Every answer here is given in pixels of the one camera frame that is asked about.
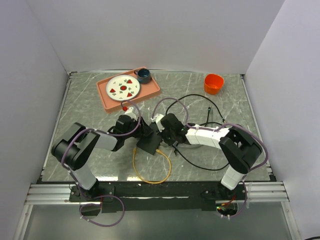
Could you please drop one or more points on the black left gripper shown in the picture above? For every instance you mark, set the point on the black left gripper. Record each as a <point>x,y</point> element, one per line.
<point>146,129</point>

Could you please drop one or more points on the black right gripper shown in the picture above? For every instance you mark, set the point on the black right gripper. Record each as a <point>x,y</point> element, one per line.
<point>170,142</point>

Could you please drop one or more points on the black network switch box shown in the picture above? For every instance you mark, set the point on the black network switch box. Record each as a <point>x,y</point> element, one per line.
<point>151,142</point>

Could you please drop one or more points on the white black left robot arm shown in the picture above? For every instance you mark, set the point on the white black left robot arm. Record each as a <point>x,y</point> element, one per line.
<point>74,148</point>

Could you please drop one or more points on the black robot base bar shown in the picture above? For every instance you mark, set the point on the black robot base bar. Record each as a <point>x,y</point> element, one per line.
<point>116,196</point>

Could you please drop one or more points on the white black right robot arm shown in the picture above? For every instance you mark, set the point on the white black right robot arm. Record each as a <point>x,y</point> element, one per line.
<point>239,146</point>

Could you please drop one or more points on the pink rectangular tray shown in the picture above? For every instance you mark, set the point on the pink rectangular tray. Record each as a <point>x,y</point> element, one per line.
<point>148,91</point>

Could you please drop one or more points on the white plate with strawberries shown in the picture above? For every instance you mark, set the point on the white plate with strawberries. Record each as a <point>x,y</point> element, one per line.
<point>123,87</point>

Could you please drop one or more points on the dark blue mug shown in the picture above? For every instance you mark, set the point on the dark blue mug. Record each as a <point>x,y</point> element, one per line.
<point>143,75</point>

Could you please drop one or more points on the orange plastic cup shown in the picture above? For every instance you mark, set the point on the orange plastic cup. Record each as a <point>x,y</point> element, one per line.
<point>213,83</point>

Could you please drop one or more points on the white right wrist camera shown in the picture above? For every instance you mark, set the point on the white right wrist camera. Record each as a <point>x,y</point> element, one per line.
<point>157,120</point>

